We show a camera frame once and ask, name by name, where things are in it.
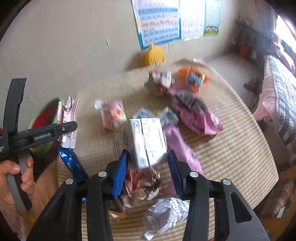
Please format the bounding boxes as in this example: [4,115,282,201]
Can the blue foil wrapper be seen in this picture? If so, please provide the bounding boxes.
[58,146,90,204]

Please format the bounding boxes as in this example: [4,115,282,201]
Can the orange snack wrapper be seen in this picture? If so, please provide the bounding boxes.
[177,67,210,94]

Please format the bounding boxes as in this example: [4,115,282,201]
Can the crumpled silver snack bag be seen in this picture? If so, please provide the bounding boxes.
[144,70,175,94]

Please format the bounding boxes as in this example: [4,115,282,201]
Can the person's left hand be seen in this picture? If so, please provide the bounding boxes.
[1,155,35,206]

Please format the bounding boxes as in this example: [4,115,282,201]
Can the white paper ball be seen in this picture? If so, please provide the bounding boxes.
[142,197,190,240]

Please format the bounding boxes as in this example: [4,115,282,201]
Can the yellow duck toy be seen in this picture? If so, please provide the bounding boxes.
[144,44,167,66]

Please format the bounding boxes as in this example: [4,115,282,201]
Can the pink drink pouch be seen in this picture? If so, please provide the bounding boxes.
[94,99,127,131]

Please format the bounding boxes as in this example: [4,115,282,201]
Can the white chart wall poster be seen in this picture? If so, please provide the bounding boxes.
[180,0,206,41]

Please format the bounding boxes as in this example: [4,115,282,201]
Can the green number wall poster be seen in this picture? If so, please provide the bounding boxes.
[204,0,220,37]

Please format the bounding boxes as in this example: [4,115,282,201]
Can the crumpled brown pink paper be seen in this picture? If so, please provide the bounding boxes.
[107,167,162,220]

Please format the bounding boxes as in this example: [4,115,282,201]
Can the blue white wrapper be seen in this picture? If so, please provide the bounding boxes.
[132,107,179,127]

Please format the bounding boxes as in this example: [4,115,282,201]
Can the dark shoes on floor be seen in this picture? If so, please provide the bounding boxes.
[244,77,260,94]

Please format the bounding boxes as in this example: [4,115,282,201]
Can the white carton box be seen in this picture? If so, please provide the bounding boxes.
[127,118,167,169]

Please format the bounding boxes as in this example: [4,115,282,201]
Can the dark metal shelf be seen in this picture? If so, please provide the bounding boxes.
[232,20,271,66]

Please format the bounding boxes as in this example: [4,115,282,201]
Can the red container on shelf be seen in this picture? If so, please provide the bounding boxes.
[239,44,249,58]

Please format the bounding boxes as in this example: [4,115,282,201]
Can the bed with plaid sheet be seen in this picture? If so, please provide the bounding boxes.
[253,55,295,166]

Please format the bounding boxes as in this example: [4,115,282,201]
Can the pink plastic bag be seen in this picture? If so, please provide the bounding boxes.
[163,90,223,174]

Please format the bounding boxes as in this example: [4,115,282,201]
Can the green red trash bin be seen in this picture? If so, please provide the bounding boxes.
[29,98,65,157]

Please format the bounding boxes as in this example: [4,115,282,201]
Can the pink white milk carton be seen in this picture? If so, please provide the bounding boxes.
[57,96,80,149]

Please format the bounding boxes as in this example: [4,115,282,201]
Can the blue pinyin wall poster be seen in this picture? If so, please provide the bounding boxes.
[132,0,181,50]

